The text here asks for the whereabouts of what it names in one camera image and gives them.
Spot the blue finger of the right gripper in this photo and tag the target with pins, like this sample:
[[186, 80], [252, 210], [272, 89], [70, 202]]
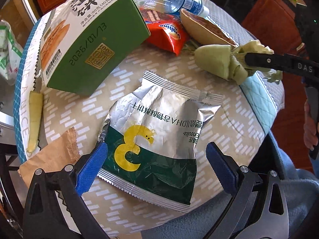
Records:
[[276, 62]]

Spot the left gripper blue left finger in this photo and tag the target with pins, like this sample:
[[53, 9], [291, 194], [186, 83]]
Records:
[[88, 167]]

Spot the green white biscuit box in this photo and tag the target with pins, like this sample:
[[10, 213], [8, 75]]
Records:
[[87, 40]]

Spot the red ovaltine wafer wrapper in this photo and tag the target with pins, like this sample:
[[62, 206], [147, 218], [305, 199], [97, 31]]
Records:
[[166, 31]]

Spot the silver green snack packet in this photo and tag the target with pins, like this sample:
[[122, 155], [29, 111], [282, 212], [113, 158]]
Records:
[[151, 134]]

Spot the person's right hand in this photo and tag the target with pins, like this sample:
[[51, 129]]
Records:
[[310, 129]]

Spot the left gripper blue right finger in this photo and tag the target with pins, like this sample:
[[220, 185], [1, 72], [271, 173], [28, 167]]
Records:
[[224, 167]]

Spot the white green plastic bag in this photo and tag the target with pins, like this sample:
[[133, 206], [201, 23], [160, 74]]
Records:
[[11, 53]]

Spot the brown paper bag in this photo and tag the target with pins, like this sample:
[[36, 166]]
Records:
[[53, 157]]

